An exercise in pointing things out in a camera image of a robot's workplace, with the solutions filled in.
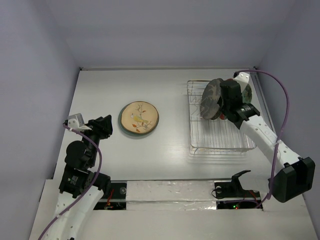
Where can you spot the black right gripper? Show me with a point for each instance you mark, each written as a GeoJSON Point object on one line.
{"type": "Point", "coordinates": [225, 99]}

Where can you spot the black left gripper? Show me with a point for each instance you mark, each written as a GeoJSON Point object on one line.
{"type": "Point", "coordinates": [101, 125]}

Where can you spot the dark brown patterned plate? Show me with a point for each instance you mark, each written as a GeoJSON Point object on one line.
{"type": "Point", "coordinates": [210, 108]}

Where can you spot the light blue plate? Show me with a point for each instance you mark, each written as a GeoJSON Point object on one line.
{"type": "Point", "coordinates": [125, 132]}

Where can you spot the beige bird pattern plate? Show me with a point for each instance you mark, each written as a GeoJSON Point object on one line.
{"type": "Point", "coordinates": [140, 117]}

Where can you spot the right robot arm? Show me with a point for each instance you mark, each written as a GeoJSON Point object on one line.
{"type": "Point", "coordinates": [291, 175]}

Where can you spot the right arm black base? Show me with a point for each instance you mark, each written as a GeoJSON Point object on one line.
{"type": "Point", "coordinates": [231, 188]}

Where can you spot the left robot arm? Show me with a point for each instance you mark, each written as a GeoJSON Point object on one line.
{"type": "Point", "coordinates": [82, 184]}

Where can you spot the green floral plate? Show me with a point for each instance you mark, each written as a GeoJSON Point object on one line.
{"type": "Point", "coordinates": [247, 94]}

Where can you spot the white foam block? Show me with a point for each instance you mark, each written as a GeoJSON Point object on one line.
{"type": "Point", "coordinates": [170, 195]}

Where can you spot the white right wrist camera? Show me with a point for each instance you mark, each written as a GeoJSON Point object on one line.
{"type": "Point", "coordinates": [242, 78]}

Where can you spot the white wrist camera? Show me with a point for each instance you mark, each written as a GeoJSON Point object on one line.
{"type": "Point", "coordinates": [242, 78]}
{"type": "Point", "coordinates": [76, 122]}

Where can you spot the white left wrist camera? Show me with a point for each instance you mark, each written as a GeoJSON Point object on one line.
{"type": "Point", "coordinates": [76, 122]}

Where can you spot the metal wire dish rack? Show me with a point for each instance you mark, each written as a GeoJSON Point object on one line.
{"type": "Point", "coordinates": [210, 137]}

